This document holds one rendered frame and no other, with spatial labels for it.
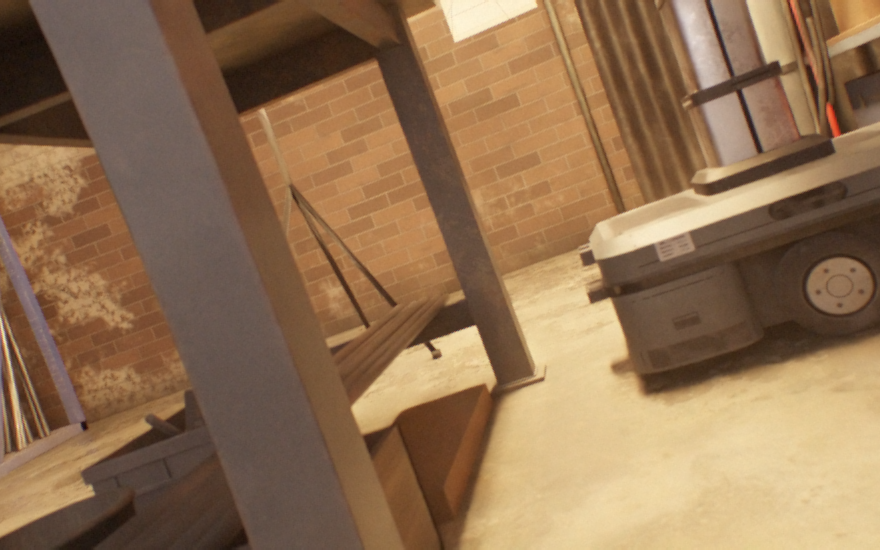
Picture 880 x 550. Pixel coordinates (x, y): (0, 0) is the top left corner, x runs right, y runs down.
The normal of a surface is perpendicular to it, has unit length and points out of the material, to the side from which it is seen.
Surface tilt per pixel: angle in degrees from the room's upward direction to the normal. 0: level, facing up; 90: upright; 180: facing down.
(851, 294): 90
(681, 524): 0
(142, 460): 90
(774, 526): 0
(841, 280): 90
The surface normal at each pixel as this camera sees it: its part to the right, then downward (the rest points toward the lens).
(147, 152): -0.18, 0.11
